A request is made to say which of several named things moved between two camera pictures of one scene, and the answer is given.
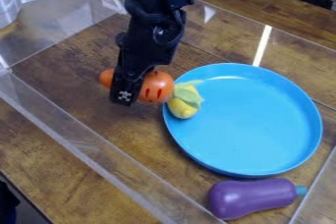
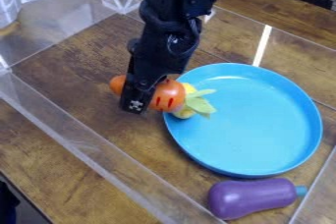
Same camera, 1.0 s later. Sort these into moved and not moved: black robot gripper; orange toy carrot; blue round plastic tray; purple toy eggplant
Moved: black robot gripper; orange toy carrot
Not moved: purple toy eggplant; blue round plastic tray
